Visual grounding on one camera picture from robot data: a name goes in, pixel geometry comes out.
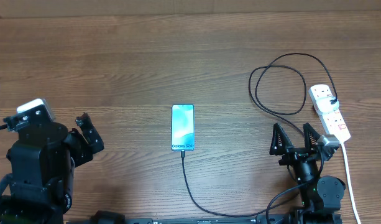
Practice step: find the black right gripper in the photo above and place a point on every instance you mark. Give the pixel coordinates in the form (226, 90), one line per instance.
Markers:
(291, 154)

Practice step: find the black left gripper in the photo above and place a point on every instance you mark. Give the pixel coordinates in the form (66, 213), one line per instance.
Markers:
(87, 150)

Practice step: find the Galaxy smartphone blue screen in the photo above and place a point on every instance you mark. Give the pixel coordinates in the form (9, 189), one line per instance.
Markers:
(183, 128)

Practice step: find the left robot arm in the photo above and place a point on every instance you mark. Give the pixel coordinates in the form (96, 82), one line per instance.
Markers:
(43, 159)

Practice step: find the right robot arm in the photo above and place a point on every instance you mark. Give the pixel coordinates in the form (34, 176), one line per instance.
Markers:
(320, 195)

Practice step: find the white charger plug adapter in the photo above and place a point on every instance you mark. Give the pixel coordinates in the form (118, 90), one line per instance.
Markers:
(327, 104)

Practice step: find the white power strip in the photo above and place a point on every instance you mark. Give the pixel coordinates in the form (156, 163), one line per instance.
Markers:
(333, 122)

